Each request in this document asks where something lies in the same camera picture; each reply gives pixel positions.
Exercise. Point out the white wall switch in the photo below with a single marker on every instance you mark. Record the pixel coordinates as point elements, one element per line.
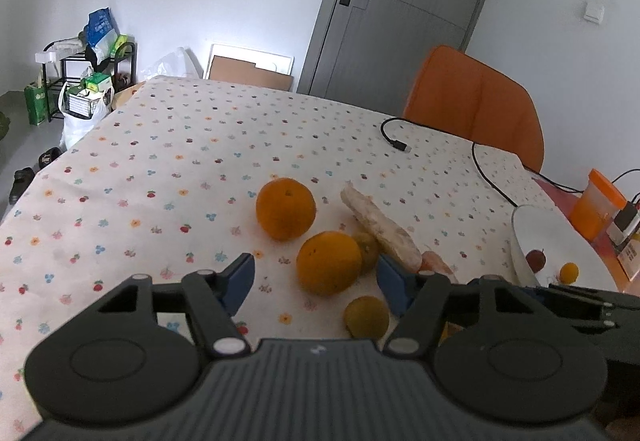
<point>594,12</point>

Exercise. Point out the black shoe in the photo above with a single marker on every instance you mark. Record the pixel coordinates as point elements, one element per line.
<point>21,181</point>

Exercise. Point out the grey door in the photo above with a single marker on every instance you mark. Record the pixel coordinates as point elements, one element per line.
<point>400,21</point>

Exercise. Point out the brown cardboard sheet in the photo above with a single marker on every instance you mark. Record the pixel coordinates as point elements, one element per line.
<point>247,71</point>

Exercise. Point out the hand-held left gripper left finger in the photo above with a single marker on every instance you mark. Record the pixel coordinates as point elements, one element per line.
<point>241,280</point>

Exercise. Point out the green paper bag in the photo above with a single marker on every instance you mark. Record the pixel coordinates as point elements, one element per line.
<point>35,101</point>

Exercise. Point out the white plate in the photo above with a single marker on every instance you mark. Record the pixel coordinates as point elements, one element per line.
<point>560,231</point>

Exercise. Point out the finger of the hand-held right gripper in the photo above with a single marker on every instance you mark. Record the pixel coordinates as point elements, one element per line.
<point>575,301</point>

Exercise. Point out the pink table mat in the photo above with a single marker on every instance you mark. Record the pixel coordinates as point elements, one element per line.
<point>555,200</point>

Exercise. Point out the black shelf rack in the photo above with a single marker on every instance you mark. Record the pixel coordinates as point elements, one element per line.
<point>127,66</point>

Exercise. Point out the white framed board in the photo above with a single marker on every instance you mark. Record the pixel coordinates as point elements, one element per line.
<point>250,53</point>

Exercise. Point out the large orange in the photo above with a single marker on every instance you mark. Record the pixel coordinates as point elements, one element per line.
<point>328,270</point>
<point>285,208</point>

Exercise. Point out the orange plastic cup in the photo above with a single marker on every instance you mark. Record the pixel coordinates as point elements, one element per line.
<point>595,208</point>

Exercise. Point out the blue plastic bag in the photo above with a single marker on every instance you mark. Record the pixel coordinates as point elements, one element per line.
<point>101,28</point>

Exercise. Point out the white bag with box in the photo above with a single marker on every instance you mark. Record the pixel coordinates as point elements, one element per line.
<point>82,113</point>

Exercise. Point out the small red fruit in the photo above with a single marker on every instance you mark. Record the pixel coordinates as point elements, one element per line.
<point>536,260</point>

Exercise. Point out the small orange kumquat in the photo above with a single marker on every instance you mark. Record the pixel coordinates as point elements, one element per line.
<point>569,273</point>

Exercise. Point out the green white box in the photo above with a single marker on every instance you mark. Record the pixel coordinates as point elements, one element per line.
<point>97,82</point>

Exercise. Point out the brown kiwi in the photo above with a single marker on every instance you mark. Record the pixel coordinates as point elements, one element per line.
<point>367,317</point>
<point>369,248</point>

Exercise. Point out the floral white tablecloth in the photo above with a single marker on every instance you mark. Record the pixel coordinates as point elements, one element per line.
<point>175,146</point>

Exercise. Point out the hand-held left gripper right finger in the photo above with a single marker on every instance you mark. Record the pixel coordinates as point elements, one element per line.
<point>392,282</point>

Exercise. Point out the grey white charger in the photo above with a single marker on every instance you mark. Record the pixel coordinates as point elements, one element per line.
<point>627,221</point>

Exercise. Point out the orange chair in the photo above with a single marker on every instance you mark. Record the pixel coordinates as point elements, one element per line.
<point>475,101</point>

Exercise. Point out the pale long root vegetable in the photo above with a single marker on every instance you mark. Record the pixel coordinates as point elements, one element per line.
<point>382,227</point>

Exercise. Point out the clear white plastic bag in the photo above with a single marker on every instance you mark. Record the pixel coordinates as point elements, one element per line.
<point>170,65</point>

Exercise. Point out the printed card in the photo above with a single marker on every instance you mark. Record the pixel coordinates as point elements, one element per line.
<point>631,260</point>

